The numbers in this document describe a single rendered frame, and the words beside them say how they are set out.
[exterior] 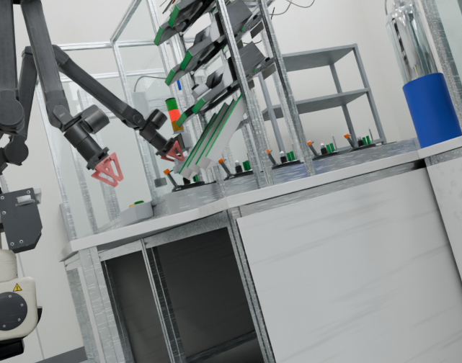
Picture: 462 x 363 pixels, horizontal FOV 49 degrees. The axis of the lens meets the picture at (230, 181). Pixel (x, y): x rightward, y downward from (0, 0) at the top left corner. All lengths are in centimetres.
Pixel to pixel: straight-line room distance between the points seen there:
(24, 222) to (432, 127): 144
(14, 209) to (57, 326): 329
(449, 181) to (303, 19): 465
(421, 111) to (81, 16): 394
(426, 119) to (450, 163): 39
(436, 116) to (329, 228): 76
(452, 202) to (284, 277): 63
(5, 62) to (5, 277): 59
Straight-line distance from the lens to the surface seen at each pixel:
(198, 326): 289
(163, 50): 247
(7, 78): 155
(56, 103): 152
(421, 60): 210
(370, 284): 155
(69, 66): 202
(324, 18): 636
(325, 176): 150
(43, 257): 478
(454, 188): 172
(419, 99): 207
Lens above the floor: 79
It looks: 5 degrees up
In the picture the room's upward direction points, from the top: 16 degrees counter-clockwise
